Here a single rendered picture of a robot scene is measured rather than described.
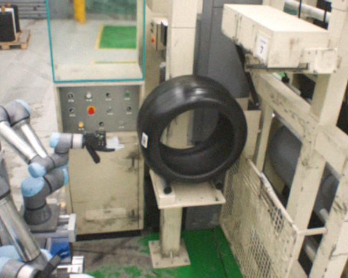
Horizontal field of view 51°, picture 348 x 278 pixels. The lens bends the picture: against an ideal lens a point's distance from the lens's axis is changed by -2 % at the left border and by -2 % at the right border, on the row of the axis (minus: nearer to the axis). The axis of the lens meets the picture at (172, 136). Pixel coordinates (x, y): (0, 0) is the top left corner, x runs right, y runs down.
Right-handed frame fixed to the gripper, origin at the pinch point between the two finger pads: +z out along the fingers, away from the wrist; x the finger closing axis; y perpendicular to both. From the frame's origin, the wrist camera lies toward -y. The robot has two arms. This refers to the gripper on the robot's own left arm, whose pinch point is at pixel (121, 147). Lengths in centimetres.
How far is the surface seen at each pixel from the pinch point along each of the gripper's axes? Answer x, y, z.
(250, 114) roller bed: 18, 16, 74
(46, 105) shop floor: 317, -120, -68
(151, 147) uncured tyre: -11.2, 7.4, 12.6
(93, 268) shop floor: 24, -112, -7
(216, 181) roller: -9, -12, 51
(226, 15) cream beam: 17, 69, 46
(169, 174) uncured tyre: -11.5, -7.6, 24.3
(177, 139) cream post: 25.1, -6.7, 35.8
